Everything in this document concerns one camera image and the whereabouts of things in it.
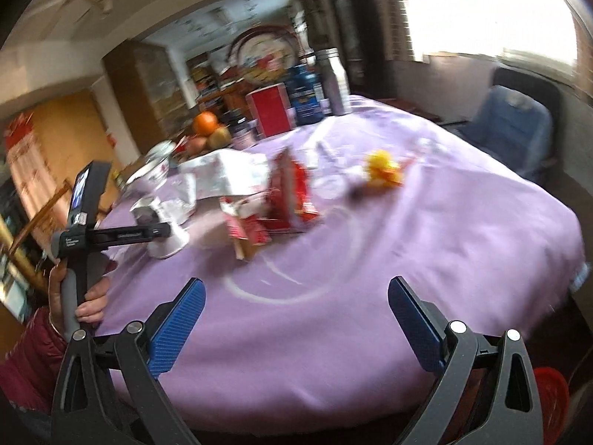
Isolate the red white snack wrapper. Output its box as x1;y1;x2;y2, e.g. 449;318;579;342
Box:
219;148;319;261

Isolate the yellow foam net flower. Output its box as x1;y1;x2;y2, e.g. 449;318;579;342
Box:
364;150;416;189

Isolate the red sleeve forearm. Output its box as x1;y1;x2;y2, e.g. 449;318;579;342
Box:
1;306;66;414

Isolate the person's left hand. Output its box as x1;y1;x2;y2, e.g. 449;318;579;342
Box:
48;259;117;342

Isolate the wooden armchair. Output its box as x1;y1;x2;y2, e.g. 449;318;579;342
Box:
6;179;72;259

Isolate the white floral bowl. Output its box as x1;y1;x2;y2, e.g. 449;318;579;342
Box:
126;154;170;188

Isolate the white lidded porcelain pot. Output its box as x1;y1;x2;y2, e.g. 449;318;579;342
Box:
145;141;177;163

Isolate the purple tablecloth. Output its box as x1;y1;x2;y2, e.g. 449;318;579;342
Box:
99;96;585;435

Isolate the red plastic waste basket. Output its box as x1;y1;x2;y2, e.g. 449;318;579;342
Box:
534;367;570;445

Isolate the red apple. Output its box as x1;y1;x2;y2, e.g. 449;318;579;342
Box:
185;136;209;157

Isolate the wooden glass cabinet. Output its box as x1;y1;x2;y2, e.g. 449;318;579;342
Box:
103;40;192;155

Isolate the white floral plastic bag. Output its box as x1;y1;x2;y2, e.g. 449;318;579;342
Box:
178;149;269;200

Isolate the orange fruit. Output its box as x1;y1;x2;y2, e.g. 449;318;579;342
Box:
193;111;220;138

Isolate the yellow pear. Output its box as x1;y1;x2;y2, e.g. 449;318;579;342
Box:
207;126;232;151

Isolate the dark supplement jar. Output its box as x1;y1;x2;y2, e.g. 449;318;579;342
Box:
225;109;256;151

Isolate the black chair with blue cushion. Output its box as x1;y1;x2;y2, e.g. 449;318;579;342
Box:
442;67;563;185

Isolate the red box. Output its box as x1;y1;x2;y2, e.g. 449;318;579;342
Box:
246;83;295;138

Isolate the round framed fruit picture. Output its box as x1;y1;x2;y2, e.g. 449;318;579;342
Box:
227;24;304;88

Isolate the blue fish oil bottle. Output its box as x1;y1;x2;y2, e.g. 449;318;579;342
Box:
285;65;325;126

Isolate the silver metal bottle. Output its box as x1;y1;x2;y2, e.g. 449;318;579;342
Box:
316;48;352;116

